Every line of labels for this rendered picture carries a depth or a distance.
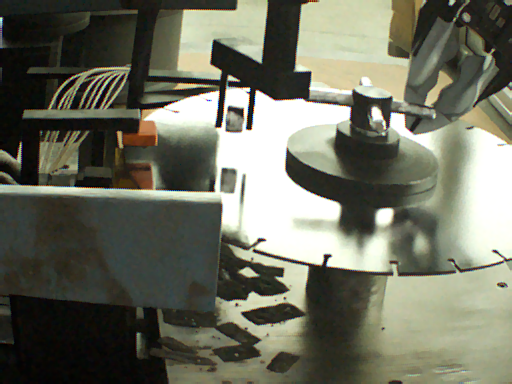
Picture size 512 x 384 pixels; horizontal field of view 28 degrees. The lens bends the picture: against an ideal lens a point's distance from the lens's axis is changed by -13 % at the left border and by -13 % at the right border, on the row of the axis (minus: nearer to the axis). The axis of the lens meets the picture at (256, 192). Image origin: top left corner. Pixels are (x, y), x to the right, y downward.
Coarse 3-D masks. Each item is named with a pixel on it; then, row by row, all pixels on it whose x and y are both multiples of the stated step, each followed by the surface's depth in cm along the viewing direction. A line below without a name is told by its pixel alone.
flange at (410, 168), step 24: (288, 144) 77; (312, 144) 77; (336, 144) 77; (360, 144) 75; (384, 144) 75; (408, 144) 80; (312, 168) 74; (336, 168) 74; (360, 168) 74; (384, 168) 75; (408, 168) 75; (432, 168) 76; (360, 192) 73; (384, 192) 73; (408, 192) 74
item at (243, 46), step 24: (288, 24) 70; (216, 48) 76; (240, 48) 74; (264, 48) 71; (288, 48) 70; (240, 72) 73; (264, 72) 71; (288, 72) 70; (288, 96) 71; (216, 120) 76
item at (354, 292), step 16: (320, 272) 79; (336, 272) 78; (320, 288) 80; (336, 288) 79; (352, 288) 79; (368, 288) 79; (384, 288) 81; (320, 304) 80; (336, 304) 79; (352, 304) 79; (368, 304) 80
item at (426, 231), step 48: (240, 96) 89; (192, 144) 78; (240, 144) 79; (432, 144) 84; (480, 144) 85; (240, 192) 71; (288, 192) 72; (336, 192) 73; (432, 192) 75; (480, 192) 76; (240, 240) 65; (288, 240) 66; (336, 240) 66; (384, 240) 67; (432, 240) 67; (480, 240) 68
